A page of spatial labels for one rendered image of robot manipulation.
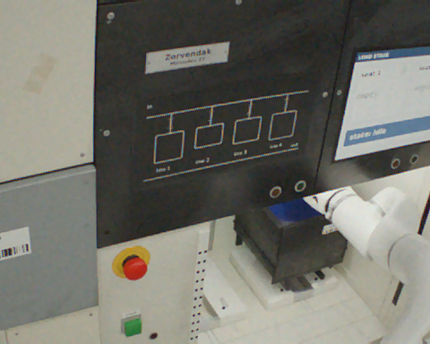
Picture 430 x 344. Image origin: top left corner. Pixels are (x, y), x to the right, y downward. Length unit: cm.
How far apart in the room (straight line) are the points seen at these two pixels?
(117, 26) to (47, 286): 43
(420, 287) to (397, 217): 27
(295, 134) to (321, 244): 61
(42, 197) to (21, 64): 21
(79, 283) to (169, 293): 19
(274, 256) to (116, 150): 74
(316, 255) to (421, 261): 60
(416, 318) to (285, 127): 37
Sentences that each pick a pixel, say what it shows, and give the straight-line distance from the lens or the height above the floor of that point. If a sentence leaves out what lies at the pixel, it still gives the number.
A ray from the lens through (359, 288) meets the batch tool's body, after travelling 184.
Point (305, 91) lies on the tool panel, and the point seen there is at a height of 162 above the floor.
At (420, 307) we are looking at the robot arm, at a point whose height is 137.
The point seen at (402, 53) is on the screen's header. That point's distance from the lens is 119.
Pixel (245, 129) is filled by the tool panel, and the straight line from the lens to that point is 107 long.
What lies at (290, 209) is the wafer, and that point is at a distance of 172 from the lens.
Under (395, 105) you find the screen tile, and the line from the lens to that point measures 124.
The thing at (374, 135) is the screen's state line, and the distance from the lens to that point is 125.
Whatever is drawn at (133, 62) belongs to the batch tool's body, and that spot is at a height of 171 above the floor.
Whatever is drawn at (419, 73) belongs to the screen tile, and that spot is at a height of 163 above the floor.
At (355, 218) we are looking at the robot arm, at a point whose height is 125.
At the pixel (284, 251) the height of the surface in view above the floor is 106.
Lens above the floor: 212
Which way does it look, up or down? 38 degrees down
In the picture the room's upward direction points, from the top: 8 degrees clockwise
